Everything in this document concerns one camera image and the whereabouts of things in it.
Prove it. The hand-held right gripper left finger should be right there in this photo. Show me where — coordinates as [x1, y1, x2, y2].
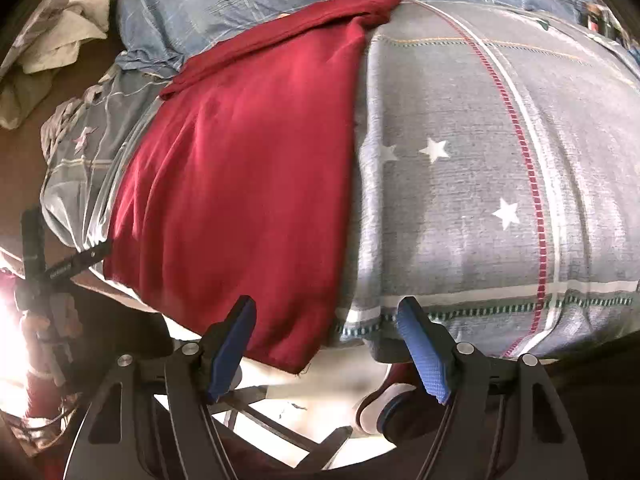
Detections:
[64, 296, 257, 480]

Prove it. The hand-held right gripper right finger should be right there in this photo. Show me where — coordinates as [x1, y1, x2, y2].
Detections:
[396, 296, 588, 480]

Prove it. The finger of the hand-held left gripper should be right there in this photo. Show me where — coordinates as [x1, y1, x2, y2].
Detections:
[21, 208, 48, 281]
[47, 242, 112, 281]

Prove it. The red garment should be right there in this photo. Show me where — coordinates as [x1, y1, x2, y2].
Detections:
[102, 0, 403, 373]

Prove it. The red and white sneaker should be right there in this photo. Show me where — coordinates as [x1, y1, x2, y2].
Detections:
[356, 362, 436, 436]

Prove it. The grey star-print bed sheet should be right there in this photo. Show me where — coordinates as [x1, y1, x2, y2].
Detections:
[40, 0, 640, 361]

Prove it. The crumpled white cloth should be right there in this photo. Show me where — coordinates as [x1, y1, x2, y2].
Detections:
[0, 0, 111, 131]

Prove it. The blue plaid quilt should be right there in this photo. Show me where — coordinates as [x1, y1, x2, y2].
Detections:
[114, 0, 601, 81]

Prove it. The cluttered shelf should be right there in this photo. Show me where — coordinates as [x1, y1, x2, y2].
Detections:
[582, 2, 640, 61]

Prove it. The metal folding frame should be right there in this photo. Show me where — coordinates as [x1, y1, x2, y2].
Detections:
[220, 385, 353, 466]

